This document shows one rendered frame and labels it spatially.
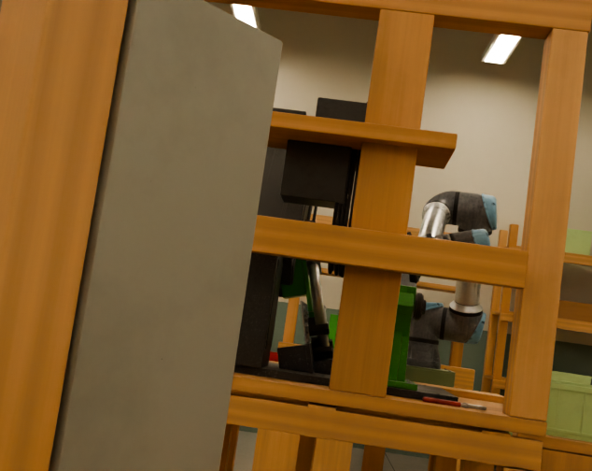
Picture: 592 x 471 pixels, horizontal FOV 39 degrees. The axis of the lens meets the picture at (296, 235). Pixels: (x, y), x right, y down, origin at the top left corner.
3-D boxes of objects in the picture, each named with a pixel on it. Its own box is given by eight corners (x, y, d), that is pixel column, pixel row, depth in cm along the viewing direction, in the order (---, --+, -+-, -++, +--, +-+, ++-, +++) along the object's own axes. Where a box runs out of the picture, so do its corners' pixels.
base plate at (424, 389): (91, 342, 265) (91, 335, 265) (440, 393, 257) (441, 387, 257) (43, 343, 224) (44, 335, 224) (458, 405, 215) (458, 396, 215)
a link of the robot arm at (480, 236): (490, 260, 245) (492, 244, 238) (453, 265, 245) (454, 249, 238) (484, 238, 249) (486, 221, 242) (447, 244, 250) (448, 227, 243)
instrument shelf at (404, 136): (124, 129, 237) (127, 115, 237) (444, 169, 230) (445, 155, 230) (98, 105, 212) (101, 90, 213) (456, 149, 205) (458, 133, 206)
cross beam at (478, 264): (7, 219, 214) (13, 184, 215) (520, 289, 204) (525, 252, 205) (-2, 216, 209) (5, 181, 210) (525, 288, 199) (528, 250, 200)
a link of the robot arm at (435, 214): (425, 182, 292) (405, 242, 250) (457, 186, 290) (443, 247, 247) (422, 213, 298) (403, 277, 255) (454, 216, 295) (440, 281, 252)
